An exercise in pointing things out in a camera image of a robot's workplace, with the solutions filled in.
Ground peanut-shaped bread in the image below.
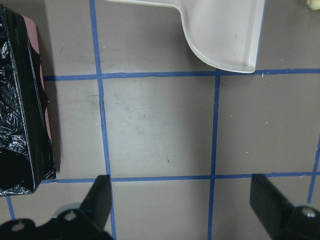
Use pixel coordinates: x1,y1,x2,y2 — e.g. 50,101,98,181
306,0,320,11

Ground pink bin black liner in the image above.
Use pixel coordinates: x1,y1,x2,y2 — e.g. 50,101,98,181
0,5,56,197

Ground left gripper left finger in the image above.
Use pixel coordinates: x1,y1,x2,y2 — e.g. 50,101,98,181
79,175,112,231

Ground beige plastic dustpan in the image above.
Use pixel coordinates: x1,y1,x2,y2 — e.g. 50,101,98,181
110,0,266,74

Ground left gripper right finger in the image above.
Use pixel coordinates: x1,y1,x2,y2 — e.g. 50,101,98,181
249,173,294,232

